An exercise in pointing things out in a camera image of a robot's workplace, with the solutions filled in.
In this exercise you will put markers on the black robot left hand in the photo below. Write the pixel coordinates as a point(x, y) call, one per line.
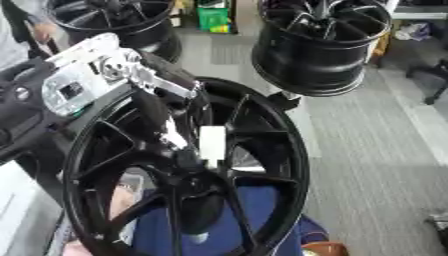
point(153, 110)

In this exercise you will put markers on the person's hand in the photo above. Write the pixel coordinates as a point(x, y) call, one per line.
point(43, 32)

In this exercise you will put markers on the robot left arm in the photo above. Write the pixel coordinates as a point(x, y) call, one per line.
point(76, 83)

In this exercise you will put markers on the black wheel rim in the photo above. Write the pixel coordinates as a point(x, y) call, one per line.
point(146, 30)
point(315, 56)

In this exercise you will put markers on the white bag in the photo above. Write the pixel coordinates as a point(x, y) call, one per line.
point(413, 30)

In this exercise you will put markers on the large black spoked wheel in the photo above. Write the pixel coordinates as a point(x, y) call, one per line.
point(274, 156)

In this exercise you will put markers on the black chair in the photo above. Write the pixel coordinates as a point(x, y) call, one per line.
point(433, 78)

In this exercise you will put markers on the green box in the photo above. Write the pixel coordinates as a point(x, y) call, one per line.
point(213, 18)

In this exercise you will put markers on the brown round object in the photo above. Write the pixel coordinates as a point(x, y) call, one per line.
point(324, 249)

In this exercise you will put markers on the white pin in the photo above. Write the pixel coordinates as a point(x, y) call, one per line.
point(212, 142)

